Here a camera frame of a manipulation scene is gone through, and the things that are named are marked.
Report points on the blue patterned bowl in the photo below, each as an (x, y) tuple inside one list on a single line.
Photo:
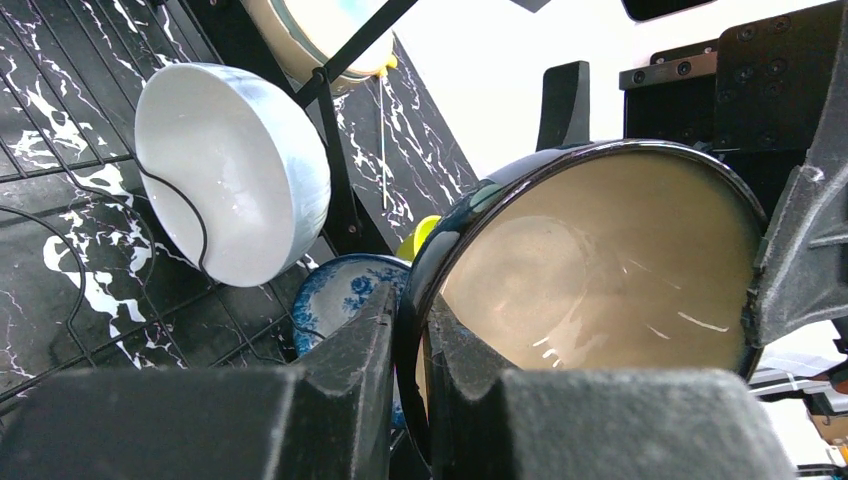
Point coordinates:
[(334, 293)]

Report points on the dark blue beige bowl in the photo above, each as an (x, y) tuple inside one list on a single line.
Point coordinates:
[(631, 253)]

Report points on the black wire dish rack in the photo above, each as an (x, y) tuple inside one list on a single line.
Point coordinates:
[(114, 249)]

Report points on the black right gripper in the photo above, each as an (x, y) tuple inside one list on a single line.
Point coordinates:
[(753, 97)]

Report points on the dark striped white bowl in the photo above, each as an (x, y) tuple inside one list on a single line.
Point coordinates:
[(234, 169)]

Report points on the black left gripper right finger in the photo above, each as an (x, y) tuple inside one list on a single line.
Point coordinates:
[(489, 420)]

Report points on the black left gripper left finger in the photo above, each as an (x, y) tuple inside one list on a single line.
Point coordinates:
[(325, 416)]

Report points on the yellow green bowl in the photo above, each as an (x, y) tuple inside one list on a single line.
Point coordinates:
[(412, 244)]

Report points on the pale green bowl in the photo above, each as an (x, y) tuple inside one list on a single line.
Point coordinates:
[(303, 35)]

